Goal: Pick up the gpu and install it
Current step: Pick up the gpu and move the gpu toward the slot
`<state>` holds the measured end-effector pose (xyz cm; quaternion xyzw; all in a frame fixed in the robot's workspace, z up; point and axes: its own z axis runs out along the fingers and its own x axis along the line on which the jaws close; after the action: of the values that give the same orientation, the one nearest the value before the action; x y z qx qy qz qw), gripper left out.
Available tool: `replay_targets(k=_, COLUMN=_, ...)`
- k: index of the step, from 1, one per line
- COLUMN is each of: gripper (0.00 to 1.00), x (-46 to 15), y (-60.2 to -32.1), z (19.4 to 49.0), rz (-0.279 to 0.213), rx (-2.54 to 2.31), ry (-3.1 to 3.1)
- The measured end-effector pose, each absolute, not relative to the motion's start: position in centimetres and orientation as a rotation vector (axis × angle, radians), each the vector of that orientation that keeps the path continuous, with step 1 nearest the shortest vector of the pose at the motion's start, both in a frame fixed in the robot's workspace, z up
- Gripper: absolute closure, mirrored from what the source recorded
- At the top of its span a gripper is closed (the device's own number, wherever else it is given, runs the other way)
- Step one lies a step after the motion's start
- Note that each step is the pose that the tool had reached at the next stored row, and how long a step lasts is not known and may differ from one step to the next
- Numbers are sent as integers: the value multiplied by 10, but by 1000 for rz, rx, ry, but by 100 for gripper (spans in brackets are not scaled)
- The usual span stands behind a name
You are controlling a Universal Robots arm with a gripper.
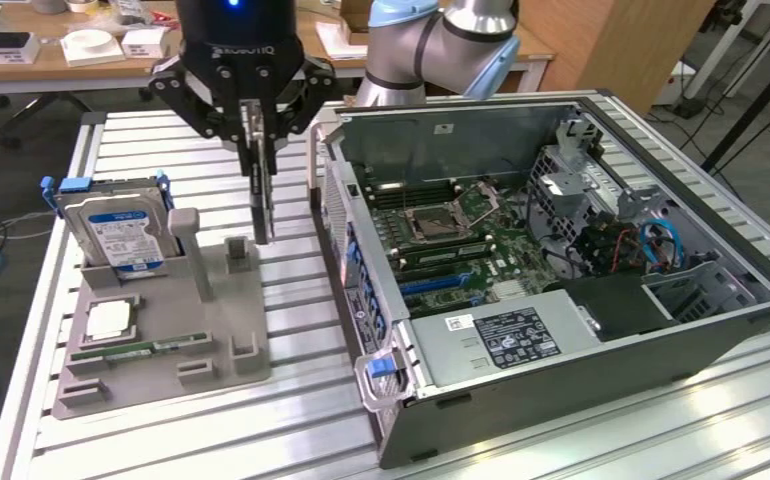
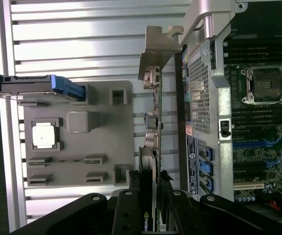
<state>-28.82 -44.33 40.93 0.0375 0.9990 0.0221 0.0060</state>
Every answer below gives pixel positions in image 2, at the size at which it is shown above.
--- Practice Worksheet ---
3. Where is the open dark grey PC case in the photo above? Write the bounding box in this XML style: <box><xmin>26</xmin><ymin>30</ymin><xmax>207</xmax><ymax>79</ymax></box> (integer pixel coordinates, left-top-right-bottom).
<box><xmin>174</xmin><ymin>0</ymin><xmax>282</xmax><ymax>213</ymax></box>

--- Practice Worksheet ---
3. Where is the CPU socket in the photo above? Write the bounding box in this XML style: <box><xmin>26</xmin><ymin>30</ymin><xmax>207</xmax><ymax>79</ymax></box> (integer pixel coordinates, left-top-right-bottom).
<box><xmin>239</xmin><ymin>64</ymin><xmax>282</xmax><ymax>106</ymax></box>

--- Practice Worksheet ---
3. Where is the hard disk in blue caddy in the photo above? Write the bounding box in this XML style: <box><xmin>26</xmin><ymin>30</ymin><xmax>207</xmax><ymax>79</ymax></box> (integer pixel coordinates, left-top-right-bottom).
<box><xmin>0</xmin><ymin>74</ymin><xmax>86</xmax><ymax>103</ymax></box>

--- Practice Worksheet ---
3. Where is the blue expansion slot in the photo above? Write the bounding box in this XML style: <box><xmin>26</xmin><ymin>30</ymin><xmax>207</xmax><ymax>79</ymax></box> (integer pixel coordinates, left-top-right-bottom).
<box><xmin>259</xmin><ymin>138</ymin><xmax>282</xmax><ymax>149</ymax></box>

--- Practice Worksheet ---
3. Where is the silver CPU chip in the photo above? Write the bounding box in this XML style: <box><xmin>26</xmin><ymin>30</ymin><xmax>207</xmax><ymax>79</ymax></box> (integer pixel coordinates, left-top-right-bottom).
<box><xmin>32</xmin><ymin>124</ymin><xmax>56</xmax><ymax>149</ymax></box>

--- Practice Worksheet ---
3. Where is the grey parts rack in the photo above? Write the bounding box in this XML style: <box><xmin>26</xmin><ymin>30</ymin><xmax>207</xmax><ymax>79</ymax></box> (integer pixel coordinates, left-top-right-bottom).
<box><xmin>18</xmin><ymin>80</ymin><xmax>134</xmax><ymax>188</ymax></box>

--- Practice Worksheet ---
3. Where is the green motherboard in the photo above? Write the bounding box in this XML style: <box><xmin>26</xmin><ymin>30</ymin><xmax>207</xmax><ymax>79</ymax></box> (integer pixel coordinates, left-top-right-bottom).
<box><xmin>223</xmin><ymin>26</ymin><xmax>282</xmax><ymax>204</ymax></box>

